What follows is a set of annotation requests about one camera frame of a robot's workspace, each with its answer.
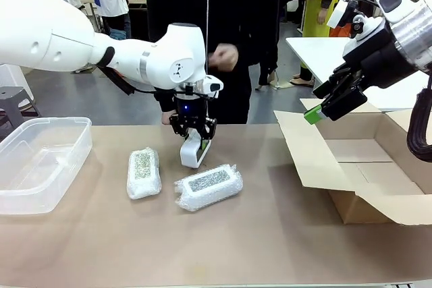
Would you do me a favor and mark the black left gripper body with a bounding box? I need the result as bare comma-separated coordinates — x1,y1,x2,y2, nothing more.
173,94,208,130

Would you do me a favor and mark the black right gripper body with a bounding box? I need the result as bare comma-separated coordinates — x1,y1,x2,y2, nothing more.
342,40,412,90

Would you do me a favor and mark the white unwrapped clock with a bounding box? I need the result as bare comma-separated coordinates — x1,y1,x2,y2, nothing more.
180,129,212,169

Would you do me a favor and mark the small bubble-wrapped clock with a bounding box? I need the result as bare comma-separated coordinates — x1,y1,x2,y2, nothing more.
126,146,163,200

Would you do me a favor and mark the large bubble-wrapped clock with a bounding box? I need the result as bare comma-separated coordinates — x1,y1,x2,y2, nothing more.
173,163,244,213

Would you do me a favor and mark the person's left hand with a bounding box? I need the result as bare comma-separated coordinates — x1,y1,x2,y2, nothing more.
207,44,239,71

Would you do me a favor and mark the white background table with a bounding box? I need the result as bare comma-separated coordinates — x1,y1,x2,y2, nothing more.
286,36,432,113

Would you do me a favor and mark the person in orange trousers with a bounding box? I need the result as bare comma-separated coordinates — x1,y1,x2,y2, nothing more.
329,0,352,38

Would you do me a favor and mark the open cardboard box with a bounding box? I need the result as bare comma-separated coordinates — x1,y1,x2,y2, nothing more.
273,98,432,227

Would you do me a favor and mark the person in yellow apron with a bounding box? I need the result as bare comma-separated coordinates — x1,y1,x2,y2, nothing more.
301,0,340,88

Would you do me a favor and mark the person in black hoodie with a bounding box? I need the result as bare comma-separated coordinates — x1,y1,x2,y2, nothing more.
146,0,281,124

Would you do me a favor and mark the clear plastic container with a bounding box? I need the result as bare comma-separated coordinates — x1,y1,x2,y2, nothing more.
0,116,93,215

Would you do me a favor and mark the grey metal stool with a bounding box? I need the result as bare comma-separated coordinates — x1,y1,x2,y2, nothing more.
0,86,41,130

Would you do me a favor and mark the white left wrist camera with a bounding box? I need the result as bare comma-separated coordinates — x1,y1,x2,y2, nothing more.
184,75,225,100

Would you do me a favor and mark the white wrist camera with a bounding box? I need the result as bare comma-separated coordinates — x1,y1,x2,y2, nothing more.
326,0,385,42
184,75,225,100

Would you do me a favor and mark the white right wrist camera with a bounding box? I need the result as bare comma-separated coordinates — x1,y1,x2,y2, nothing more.
326,0,385,42

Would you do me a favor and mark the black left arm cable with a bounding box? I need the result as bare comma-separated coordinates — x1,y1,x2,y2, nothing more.
97,64,176,97

